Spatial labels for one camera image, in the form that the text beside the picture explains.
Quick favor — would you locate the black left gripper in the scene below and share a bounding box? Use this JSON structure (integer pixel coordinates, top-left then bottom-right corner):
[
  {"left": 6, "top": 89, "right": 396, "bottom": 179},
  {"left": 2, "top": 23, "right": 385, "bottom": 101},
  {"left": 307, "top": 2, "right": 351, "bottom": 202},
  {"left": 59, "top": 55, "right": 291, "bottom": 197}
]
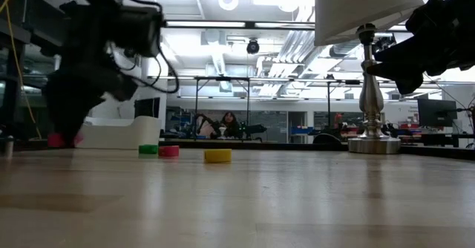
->
[{"left": 42, "top": 1, "right": 140, "bottom": 148}]

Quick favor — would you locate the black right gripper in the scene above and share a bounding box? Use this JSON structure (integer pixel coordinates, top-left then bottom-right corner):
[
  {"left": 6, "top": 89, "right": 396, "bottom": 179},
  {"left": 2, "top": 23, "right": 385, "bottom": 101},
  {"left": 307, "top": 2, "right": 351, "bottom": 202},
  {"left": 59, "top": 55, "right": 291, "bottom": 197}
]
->
[{"left": 366, "top": 0, "right": 475, "bottom": 97}]

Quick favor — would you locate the red mini stapler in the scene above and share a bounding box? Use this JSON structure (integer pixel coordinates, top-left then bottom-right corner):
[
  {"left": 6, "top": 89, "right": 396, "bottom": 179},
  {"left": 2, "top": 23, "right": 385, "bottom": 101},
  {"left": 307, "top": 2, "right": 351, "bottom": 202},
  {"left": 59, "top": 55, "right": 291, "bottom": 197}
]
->
[
  {"left": 47, "top": 131, "right": 85, "bottom": 149},
  {"left": 158, "top": 145, "right": 180, "bottom": 157}
]

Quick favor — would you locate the green mini stapler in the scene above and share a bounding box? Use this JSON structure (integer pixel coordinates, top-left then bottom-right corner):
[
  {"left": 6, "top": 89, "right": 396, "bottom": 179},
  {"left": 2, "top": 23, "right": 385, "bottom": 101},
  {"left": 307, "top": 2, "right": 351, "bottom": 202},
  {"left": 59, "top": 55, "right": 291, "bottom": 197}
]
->
[{"left": 138, "top": 144, "right": 160, "bottom": 155}]

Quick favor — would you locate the yellow mini stapler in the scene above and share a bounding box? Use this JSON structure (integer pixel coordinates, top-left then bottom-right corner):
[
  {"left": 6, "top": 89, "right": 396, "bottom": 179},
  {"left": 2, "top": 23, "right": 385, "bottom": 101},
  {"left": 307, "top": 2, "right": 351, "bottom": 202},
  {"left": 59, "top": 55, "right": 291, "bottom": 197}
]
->
[{"left": 203, "top": 149, "right": 233, "bottom": 164}]

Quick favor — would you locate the white plastic bin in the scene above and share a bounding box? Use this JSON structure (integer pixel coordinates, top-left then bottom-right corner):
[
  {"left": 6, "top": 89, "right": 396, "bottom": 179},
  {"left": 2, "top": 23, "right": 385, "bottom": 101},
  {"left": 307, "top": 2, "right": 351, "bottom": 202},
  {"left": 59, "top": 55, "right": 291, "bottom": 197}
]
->
[{"left": 78, "top": 115, "right": 163, "bottom": 151}]

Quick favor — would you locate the black computer monitor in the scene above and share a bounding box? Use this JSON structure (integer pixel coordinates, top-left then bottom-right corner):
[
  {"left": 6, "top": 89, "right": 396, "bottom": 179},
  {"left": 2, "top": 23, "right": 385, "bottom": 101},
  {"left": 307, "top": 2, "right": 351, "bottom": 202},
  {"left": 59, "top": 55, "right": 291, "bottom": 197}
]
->
[
  {"left": 134, "top": 97, "right": 161, "bottom": 120},
  {"left": 416, "top": 98, "right": 459, "bottom": 128}
]

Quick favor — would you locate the table lamp white shade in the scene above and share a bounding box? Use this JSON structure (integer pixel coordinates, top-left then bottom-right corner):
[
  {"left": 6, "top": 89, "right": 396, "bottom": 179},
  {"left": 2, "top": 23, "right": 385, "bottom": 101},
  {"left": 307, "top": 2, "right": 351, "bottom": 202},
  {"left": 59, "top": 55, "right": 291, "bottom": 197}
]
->
[{"left": 311, "top": 0, "right": 425, "bottom": 155}]

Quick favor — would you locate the dark storage rack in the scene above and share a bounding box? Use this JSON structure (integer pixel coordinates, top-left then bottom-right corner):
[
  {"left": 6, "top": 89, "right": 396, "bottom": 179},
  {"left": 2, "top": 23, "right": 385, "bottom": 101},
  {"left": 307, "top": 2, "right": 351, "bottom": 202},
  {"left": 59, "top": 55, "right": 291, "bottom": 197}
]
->
[{"left": 0, "top": 0, "right": 71, "bottom": 145}]

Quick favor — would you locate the blue storage bin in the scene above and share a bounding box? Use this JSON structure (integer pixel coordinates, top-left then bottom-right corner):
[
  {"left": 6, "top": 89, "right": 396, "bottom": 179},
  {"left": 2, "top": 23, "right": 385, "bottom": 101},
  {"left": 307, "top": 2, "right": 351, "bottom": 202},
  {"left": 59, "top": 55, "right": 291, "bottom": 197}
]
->
[{"left": 290, "top": 125, "right": 315, "bottom": 136}]

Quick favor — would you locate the person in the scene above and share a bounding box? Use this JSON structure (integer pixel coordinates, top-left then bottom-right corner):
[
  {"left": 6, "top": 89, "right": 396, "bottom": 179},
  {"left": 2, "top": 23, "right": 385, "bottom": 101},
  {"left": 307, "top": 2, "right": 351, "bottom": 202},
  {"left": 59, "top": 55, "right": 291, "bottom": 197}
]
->
[{"left": 219, "top": 110, "right": 243, "bottom": 140}]

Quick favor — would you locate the ceiling light strip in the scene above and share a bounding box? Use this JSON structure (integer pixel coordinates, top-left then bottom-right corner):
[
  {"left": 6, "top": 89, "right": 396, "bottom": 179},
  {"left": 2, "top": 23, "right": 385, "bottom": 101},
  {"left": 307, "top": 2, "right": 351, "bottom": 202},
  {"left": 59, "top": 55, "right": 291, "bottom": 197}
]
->
[{"left": 165, "top": 20, "right": 316, "bottom": 29}]

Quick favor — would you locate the yellow cable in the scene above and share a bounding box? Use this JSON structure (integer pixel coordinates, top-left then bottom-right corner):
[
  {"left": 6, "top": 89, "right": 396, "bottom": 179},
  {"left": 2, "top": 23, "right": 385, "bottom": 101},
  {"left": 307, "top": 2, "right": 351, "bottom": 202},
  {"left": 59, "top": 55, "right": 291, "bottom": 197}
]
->
[{"left": 0, "top": 0, "right": 42, "bottom": 141}]

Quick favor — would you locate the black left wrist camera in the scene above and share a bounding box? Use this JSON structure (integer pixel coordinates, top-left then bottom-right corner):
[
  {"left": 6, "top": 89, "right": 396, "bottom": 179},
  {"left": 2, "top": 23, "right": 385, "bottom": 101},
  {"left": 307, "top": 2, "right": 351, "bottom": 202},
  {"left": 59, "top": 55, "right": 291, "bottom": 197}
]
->
[{"left": 111, "top": 4, "right": 166, "bottom": 59}]

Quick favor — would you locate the black aluminium frame rail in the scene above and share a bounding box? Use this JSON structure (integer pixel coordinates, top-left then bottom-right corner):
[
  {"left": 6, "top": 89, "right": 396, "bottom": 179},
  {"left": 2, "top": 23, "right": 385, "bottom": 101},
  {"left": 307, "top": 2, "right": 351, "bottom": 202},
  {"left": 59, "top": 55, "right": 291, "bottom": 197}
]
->
[{"left": 159, "top": 139, "right": 475, "bottom": 162}]

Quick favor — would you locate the black dome camera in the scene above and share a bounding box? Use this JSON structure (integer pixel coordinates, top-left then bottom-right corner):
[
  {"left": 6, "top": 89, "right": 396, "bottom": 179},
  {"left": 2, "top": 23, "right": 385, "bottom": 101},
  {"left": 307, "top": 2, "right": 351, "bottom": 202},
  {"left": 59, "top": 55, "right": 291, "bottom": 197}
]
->
[{"left": 246, "top": 39, "right": 261, "bottom": 56}]

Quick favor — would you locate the black metal frame structure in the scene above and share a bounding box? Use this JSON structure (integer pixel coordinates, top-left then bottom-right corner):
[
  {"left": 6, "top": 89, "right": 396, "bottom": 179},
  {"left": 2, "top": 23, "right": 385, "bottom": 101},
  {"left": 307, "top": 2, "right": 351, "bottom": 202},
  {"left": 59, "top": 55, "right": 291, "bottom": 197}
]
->
[{"left": 191, "top": 75, "right": 254, "bottom": 142}]

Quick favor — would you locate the white ring ceiling light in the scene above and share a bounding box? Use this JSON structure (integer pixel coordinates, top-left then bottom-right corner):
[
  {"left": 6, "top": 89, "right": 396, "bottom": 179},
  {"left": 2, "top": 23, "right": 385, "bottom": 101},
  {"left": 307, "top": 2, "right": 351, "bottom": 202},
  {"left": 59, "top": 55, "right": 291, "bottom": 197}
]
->
[{"left": 217, "top": 0, "right": 240, "bottom": 12}]

